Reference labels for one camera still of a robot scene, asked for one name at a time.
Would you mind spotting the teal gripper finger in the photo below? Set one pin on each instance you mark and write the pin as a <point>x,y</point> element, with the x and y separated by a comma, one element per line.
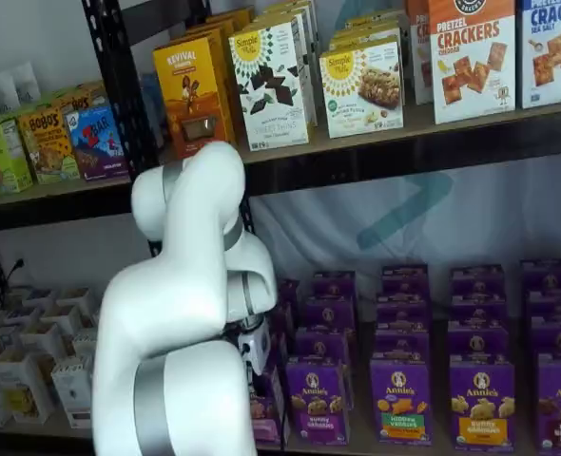
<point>252,380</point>

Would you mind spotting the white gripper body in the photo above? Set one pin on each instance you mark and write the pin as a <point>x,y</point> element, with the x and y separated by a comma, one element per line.
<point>254,349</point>

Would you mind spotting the purple Annie's box pink patch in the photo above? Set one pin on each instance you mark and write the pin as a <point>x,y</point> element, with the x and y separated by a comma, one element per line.
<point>270,420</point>

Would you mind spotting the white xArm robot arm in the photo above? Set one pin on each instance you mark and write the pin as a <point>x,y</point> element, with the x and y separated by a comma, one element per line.
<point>176,309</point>

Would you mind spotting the purple Annie's box green patch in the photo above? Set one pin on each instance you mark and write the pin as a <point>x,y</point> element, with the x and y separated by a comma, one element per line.
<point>400,404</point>

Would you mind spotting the purple Annie's box orange patch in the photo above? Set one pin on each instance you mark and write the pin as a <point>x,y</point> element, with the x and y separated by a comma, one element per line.
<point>482,408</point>

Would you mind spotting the blue Zbar box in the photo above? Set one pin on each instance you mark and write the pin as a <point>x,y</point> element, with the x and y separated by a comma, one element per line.
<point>97,142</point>

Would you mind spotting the Simple Mills sweet thins box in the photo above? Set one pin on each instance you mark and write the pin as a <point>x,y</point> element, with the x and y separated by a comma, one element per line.
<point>285,18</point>
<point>295,5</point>
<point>271,90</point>

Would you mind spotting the orange Revival snack box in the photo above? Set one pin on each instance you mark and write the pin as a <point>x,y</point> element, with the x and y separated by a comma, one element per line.
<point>190,95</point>
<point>233,14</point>
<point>216,31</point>

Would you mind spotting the Simple Mills almond bar box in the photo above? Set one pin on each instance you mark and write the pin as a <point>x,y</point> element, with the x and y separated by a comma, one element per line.
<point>366,35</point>
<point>361,90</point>
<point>373,21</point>

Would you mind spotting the orange Bobo's box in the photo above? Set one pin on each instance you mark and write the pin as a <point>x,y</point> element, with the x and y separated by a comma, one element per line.
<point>47,147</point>
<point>78,97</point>

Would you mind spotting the orange cheddar pretzel crackers box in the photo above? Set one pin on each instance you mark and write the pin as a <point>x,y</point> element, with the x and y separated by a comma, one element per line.
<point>473,62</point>
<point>418,52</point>

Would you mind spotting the blue sea salt crackers box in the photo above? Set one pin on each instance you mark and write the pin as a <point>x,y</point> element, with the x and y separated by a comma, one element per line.
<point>554,52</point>

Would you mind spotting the white backdrop with teal logo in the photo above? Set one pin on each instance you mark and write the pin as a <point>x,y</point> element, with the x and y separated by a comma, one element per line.
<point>499,223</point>

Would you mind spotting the black metal shelving rack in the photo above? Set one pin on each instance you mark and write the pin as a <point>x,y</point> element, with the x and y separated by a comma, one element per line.
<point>114,95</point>

